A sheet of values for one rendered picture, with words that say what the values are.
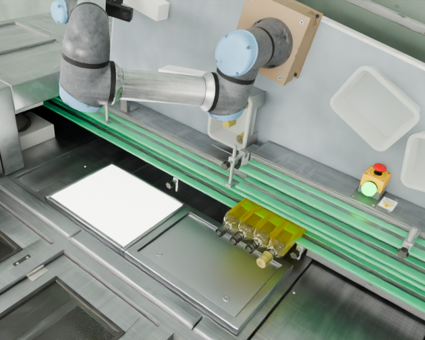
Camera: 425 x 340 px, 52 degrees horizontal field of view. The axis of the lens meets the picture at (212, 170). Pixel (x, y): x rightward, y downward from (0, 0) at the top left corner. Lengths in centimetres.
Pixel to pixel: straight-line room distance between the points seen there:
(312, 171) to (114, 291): 76
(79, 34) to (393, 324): 124
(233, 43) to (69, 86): 44
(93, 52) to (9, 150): 91
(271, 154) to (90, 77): 71
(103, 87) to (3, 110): 76
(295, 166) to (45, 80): 105
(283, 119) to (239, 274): 56
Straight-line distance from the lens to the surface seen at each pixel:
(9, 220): 179
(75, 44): 113
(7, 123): 189
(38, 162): 205
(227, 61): 124
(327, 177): 151
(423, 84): 139
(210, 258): 153
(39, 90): 192
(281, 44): 135
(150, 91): 121
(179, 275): 147
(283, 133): 161
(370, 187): 143
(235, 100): 129
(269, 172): 150
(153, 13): 175
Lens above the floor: 205
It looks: 43 degrees down
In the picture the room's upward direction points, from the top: 124 degrees counter-clockwise
